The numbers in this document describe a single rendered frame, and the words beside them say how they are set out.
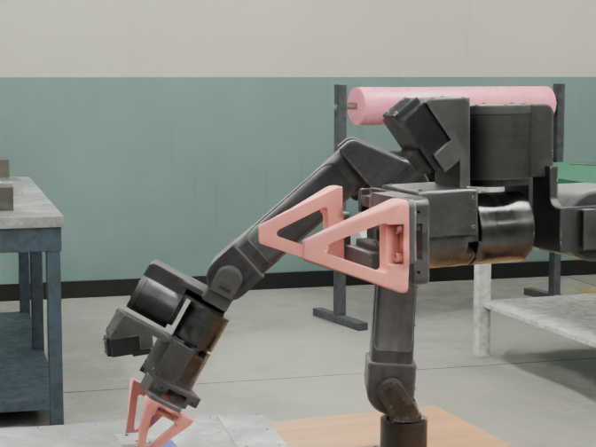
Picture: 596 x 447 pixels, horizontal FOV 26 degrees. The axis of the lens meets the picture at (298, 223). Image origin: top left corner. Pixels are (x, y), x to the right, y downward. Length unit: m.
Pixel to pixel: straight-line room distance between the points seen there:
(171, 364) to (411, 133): 0.75
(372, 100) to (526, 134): 5.77
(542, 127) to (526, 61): 7.42
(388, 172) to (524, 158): 0.62
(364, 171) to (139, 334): 0.35
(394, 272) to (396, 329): 0.74
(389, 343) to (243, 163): 6.21
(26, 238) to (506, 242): 3.91
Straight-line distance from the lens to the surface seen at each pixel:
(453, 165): 1.01
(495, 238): 1.02
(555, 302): 6.15
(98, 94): 7.69
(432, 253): 0.99
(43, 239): 4.85
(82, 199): 7.71
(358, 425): 1.97
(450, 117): 1.00
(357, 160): 1.62
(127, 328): 1.66
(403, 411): 1.68
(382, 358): 1.68
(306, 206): 1.03
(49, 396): 5.00
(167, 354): 1.66
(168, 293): 1.67
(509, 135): 1.01
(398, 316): 1.68
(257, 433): 1.92
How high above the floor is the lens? 1.32
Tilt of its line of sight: 7 degrees down
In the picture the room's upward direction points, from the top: straight up
